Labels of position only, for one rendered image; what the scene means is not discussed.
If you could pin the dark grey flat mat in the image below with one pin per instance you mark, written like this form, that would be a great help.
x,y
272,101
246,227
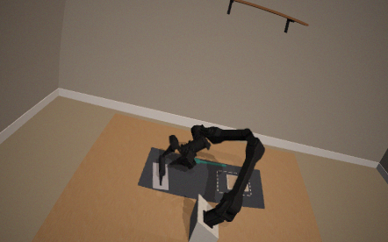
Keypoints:
x,y
201,179

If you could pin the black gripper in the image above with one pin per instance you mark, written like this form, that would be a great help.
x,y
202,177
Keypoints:
x,y
173,145

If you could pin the cream tile with dark square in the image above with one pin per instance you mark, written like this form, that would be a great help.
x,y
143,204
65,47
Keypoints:
x,y
231,179

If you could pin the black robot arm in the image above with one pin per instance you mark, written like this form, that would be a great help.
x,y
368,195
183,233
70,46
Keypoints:
x,y
231,202

